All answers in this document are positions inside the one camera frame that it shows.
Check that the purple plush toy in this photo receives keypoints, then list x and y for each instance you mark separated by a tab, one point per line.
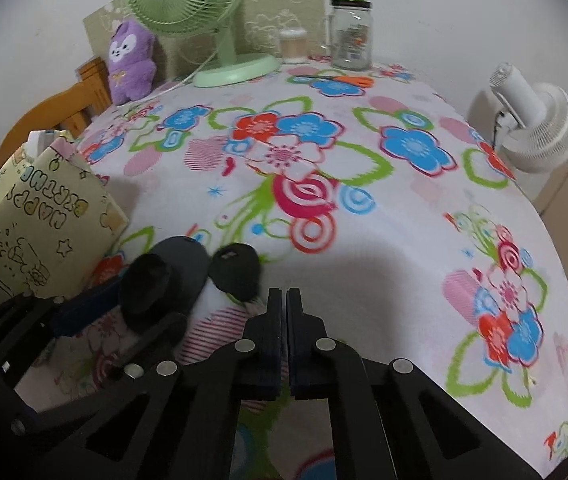
131	70

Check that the glass jar mug green lid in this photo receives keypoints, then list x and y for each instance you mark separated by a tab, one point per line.
349	40

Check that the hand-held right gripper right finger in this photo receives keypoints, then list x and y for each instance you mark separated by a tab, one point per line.
296	320

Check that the white circulator fan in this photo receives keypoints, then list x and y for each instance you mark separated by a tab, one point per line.
544	125

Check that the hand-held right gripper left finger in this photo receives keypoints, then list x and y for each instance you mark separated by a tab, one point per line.
274	320

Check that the small cotton swab container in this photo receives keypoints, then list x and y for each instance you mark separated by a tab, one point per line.
293	47

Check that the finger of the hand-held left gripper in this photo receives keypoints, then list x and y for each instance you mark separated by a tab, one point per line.
88	310
163	340

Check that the floral tablecloth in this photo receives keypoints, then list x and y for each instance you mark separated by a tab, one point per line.
389	240

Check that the wooden chair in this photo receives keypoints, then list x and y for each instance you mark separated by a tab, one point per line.
38	115

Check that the black round fuzzy object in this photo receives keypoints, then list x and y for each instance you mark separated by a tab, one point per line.
183	270

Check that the yellow printed storage box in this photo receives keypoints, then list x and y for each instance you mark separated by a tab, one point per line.
23	240

